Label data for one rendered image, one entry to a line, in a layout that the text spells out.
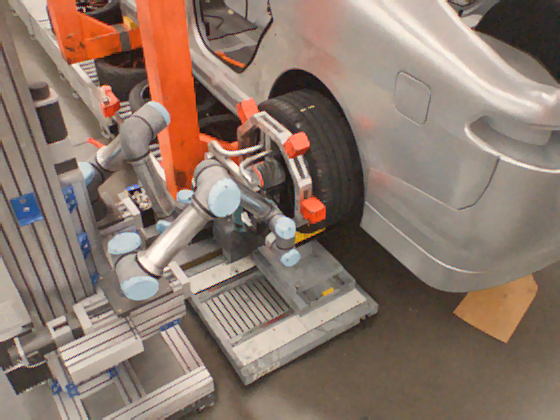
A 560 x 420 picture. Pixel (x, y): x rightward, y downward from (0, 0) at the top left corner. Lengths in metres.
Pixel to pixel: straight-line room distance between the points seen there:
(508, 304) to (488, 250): 1.32
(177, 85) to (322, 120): 0.68
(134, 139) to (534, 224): 1.42
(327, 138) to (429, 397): 1.34
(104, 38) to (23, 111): 2.78
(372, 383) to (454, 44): 1.68
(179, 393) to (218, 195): 1.10
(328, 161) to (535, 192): 0.86
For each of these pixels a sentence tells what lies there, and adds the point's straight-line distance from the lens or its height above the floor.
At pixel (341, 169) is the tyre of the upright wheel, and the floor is 0.99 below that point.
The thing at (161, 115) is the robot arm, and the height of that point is 1.31.
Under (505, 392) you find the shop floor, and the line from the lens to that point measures 3.04.
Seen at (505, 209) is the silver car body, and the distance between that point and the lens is 1.97.
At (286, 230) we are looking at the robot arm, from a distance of 2.10.
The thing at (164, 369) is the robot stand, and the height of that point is 0.21.
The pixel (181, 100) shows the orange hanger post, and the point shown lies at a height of 1.12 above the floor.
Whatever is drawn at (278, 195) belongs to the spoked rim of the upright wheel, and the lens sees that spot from 2.82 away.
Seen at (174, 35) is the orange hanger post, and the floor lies 1.43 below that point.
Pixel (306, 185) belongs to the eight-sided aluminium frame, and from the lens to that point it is 2.38.
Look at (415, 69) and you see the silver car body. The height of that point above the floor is 1.57.
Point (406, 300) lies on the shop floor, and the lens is 3.25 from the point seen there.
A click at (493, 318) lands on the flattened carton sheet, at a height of 0.01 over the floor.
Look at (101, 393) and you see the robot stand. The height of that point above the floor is 0.21.
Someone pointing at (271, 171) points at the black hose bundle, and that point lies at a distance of 2.34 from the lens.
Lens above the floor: 2.42
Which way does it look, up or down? 41 degrees down
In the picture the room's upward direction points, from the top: straight up
